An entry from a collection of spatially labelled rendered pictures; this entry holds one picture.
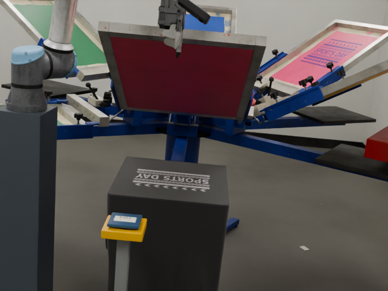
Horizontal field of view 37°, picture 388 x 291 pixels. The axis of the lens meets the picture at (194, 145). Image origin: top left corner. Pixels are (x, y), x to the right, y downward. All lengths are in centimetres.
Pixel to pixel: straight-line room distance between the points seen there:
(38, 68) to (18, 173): 40
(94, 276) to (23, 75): 167
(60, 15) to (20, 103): 36
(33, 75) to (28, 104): 11
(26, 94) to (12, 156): 24
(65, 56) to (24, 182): 50
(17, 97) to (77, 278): 158
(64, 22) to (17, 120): 41
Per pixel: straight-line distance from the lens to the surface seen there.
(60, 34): 230
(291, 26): 670
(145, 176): 235
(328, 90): 273
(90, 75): 354
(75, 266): 369
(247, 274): 374
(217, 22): 454
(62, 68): 233
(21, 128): 225
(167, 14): 189
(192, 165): 255
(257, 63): 218
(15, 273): 247
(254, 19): 666
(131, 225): 185
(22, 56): 223
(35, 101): 226
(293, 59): 406
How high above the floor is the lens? 171
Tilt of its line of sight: 15 degrees down
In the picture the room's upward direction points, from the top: 5 degrees clockwise
